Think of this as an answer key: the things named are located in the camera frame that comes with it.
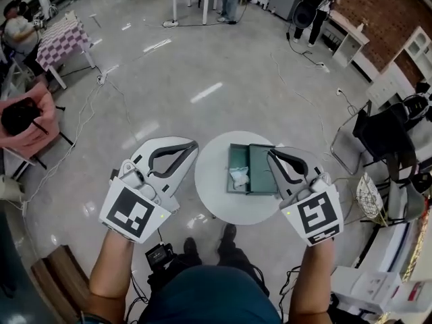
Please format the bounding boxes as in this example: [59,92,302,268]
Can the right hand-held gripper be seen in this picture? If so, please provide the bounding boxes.
[267,146,345,248]

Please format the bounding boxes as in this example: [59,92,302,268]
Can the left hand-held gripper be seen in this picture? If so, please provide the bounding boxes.
[98,135,200,244]

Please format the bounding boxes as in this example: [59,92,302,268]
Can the green box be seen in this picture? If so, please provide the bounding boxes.
[226,142,279,196]

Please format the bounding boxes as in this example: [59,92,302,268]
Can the white item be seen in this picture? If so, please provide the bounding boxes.
[229,166,250,190]

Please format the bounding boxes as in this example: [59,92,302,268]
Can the person's right forearm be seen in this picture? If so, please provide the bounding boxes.
[289,240,338,324]

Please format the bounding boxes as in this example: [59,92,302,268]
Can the person's left forearm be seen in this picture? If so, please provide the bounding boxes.
[88,227,136,324]

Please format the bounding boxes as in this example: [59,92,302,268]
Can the white cardboard box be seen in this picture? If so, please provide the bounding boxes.
[331,265,403,314]

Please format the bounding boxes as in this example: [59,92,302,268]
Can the person's black left shoe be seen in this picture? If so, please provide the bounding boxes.
[184,237,198,259]

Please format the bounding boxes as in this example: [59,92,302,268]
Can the person's black shoe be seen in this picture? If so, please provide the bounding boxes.
[221,223,238,246]
[184,237,198,259]

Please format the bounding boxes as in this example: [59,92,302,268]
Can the person's black right shoe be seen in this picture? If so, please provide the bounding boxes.
[221,223,238,246]

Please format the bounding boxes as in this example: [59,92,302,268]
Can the black waist device with screen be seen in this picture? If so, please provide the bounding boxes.
[144,243,175,271]

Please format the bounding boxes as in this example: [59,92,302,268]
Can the person's black trousers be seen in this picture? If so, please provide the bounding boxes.
[148,238,271,298]

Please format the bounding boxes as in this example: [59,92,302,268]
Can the white open shelf unit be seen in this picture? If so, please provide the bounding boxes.
[322,10,371,69]

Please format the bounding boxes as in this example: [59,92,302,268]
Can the pink cloth covered table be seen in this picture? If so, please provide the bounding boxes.
[0,82,57,159]

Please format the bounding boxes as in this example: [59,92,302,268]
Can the person's teal shirt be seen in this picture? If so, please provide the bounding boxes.
[138,265,283,324]

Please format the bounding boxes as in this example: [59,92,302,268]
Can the white panelled cabinet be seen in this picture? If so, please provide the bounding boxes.
[366,25,432,111]

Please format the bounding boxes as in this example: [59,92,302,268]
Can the purple checkered cloth table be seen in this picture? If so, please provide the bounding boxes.
[35,10,97,90]

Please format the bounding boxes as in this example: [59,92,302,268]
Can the brown wooden cabinet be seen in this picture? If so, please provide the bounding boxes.
[30,244,92,324]

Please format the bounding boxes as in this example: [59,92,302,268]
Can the black backpack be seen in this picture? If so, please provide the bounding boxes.
[292,0,338,30]

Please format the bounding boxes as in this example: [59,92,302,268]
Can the white floor cable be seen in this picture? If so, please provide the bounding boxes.
[20,64,119,212]
[269,52,333,155]

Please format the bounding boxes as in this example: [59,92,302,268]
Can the white wire basket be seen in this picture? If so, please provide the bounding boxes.
[355,172,389,228]

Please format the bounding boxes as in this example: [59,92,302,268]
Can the black metal frame chair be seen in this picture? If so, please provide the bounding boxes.
[329,99,420,179]

